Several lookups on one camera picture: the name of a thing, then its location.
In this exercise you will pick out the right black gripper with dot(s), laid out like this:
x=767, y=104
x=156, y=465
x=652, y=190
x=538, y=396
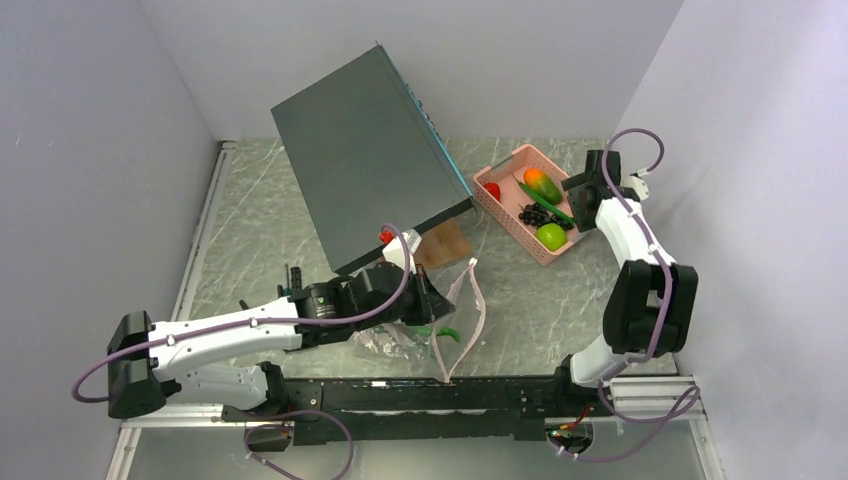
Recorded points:
x=574, y=186

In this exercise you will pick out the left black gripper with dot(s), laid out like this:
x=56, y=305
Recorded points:
x=431, y=304

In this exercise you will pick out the long green chili pepper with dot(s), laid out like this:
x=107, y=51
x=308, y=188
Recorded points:
x=423, y=332

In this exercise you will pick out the clear zip top bag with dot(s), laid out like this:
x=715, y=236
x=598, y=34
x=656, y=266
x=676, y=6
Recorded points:
x=439, y=358

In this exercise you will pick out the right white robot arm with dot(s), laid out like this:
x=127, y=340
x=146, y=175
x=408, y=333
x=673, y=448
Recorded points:
x=649, y=311

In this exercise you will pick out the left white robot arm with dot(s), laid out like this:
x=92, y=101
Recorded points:
x=154, y=364

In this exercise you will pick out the orange green mango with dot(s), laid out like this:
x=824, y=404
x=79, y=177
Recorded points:
x=542, y=185

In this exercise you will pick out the green apple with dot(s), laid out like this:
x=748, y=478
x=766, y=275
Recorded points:
x=552, y=236

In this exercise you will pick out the black grape bunch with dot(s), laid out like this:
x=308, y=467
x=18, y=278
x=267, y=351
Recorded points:
x=534, y=215

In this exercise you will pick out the pink perforated plastic basket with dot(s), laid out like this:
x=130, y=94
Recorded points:
x=513, y=199

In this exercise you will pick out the wooden base board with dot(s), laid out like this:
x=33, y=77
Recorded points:
x=442, y=246

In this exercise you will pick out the red wax apple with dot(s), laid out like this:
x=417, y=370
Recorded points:
x=494, y=190

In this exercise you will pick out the dark tilted monitor panel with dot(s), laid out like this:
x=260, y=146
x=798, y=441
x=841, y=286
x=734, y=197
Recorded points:
x=365, y=153

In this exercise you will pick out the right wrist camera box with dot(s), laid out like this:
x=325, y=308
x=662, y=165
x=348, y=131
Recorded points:
x=638, y=185

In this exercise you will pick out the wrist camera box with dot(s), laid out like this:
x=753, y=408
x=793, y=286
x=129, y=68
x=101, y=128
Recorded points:
x=393, y=251
x=638, y=185

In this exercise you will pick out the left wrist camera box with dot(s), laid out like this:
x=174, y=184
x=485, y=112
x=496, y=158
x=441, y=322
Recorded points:
x=393, y=251

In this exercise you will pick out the black front rail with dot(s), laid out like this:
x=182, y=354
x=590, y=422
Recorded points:
x=519, y=407

